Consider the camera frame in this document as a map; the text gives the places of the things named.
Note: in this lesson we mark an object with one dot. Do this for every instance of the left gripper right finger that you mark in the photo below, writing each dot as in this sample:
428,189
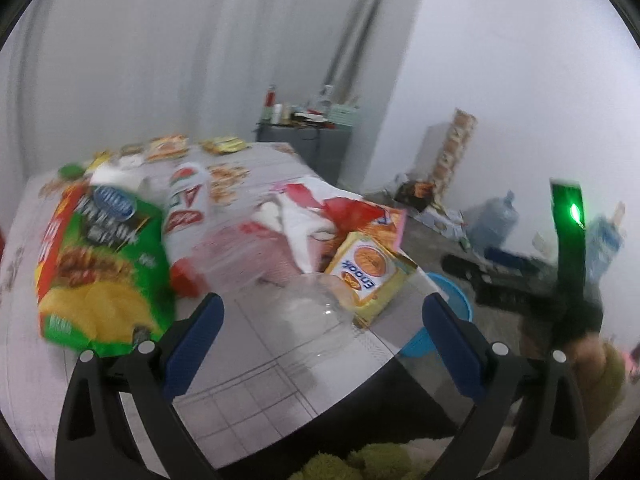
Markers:
527,421

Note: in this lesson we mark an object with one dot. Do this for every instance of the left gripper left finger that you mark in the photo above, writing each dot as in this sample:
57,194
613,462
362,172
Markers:
94,438

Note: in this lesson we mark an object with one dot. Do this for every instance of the clear red-printed plastic bag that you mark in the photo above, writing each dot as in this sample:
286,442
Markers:
305,315

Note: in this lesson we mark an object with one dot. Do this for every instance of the blue water jug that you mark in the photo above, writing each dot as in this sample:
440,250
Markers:
493,223
603,242

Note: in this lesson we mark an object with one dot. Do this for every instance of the blue plastic basin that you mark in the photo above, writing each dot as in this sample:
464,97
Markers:
421,342

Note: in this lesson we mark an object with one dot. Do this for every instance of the green potato chip bag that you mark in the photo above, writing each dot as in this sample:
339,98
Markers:
102,275

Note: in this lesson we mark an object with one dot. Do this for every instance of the yellow cookie box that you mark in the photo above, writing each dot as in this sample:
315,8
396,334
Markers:
372,273

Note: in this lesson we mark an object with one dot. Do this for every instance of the floral tablecloth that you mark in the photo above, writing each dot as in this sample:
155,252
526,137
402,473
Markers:
259,382

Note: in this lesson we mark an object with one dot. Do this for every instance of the tall printed cardboard box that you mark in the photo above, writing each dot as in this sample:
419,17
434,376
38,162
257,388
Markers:
457,139

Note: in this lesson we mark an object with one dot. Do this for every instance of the pink orange chip bag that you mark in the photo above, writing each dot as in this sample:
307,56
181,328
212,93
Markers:
348,212

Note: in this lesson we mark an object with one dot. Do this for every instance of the white red-capped drink bottle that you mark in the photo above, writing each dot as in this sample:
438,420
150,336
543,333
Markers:
186,216

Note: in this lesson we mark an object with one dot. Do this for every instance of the dark grey cabinet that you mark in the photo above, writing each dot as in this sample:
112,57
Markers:
322,148

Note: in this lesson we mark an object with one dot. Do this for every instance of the mint green box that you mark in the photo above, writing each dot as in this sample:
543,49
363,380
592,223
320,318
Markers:
343,115

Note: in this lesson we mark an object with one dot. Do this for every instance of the white paper napkin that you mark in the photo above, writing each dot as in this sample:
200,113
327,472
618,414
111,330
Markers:
298,225

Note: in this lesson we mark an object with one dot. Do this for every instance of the orange snack packet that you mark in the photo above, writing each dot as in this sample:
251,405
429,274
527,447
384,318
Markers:
167,147

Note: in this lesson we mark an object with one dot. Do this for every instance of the yellow snack packet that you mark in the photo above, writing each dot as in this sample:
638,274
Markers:
224,145

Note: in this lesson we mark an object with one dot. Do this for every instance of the red thermos bottle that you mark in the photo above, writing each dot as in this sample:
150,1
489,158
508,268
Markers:
270,96

